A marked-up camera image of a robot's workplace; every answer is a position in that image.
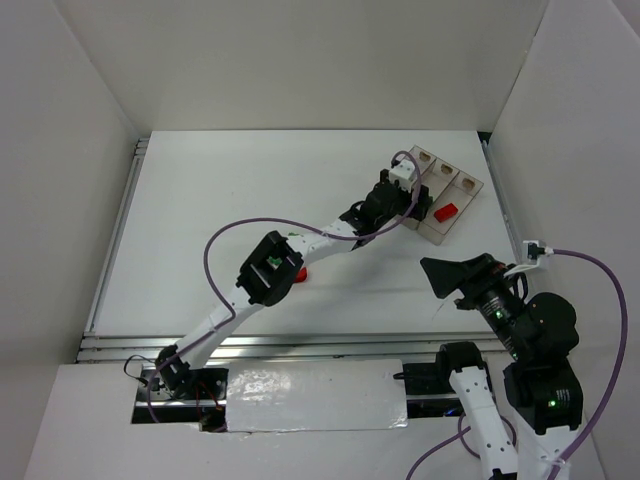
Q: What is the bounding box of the red rectangular lego brick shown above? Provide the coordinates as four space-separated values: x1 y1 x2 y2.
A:
434 203 459 223

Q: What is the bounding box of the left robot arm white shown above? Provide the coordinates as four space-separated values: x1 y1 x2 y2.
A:
156 160 432 398

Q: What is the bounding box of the white foil cover plate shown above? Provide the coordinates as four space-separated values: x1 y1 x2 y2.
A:
225 359 408 433

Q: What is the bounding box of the clear bin for green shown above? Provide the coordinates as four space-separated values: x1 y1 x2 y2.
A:
419 160 459 235

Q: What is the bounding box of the red round lego brick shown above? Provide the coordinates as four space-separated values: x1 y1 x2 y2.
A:
295 267 308 283

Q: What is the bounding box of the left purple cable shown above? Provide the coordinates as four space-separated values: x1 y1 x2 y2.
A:
144 150 421 426

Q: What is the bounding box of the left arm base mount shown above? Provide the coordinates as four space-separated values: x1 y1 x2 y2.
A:
131 368 229 433

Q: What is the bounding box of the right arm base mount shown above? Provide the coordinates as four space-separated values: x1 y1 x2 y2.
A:
393 354 470 419

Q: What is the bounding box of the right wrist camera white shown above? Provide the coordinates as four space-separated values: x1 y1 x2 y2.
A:
523 240 547 265

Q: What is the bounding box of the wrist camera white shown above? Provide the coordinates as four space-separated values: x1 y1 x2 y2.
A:
523 240 547 265
388 159 420 193

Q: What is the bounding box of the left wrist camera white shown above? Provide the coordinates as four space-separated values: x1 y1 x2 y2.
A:
388 159 420 193

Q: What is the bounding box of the clear bin for red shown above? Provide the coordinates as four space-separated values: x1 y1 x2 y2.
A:
417 172 484 245

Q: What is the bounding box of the clear bin for yellow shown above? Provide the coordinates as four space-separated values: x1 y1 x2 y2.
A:
409 145 436 175

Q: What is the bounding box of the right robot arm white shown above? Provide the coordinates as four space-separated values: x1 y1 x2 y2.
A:
420 254 583 479

